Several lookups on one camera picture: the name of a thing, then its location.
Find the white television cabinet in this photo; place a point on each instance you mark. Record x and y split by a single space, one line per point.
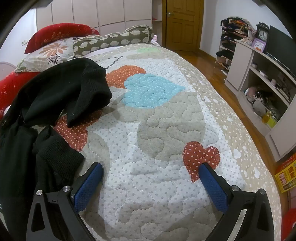
240 64

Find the yellow bottle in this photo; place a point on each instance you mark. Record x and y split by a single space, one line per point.
267 119

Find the wall socket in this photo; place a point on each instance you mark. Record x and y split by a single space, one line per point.
24 42

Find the pink bed sheet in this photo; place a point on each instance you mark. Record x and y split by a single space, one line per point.
154 40

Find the pale pink wardrobe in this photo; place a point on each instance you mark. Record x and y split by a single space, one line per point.
104 11

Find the hedgehog print bolster pillow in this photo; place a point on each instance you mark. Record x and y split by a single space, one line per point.
111 40

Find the red embroidered pillow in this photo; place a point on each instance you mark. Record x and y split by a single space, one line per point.
57 32

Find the ornate black clock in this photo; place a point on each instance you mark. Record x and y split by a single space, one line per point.
263 34

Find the purple clock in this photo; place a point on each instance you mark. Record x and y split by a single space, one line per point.
259 44

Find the black pants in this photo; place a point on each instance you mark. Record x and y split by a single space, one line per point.
57 92

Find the wooden door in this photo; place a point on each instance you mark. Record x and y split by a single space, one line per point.
182 23

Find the yellow cardboard box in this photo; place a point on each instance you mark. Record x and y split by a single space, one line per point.
286 176

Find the red bag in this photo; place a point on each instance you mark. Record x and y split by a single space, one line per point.
289 224

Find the heart patterned quilt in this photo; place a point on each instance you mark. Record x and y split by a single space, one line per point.
161 115

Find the flat screen television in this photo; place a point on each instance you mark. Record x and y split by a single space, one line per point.
278 44

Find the floral pillow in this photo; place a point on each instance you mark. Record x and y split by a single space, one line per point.
53 52

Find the cluttered storage rack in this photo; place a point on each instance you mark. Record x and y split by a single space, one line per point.
227 34

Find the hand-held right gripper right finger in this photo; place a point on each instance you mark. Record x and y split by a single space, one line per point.
214 187

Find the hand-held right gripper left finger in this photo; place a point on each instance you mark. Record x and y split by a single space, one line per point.
89 185

